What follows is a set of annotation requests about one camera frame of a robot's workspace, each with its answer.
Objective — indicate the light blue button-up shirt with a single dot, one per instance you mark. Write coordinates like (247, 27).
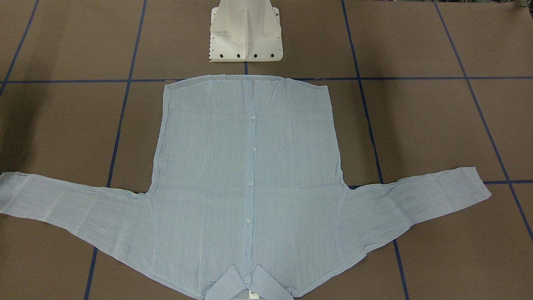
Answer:
(247, 193)

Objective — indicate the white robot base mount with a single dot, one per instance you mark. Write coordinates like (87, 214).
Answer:
(245, 31)

